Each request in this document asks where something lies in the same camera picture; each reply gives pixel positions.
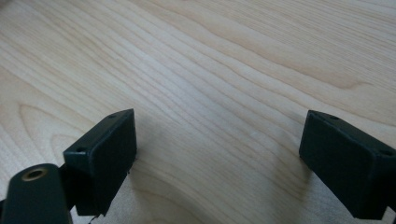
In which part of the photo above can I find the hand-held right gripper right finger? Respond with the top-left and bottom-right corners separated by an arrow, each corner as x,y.
298,109 -> 396,221

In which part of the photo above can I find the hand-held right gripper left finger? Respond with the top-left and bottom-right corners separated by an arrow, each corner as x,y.
63,108 -> 138,217

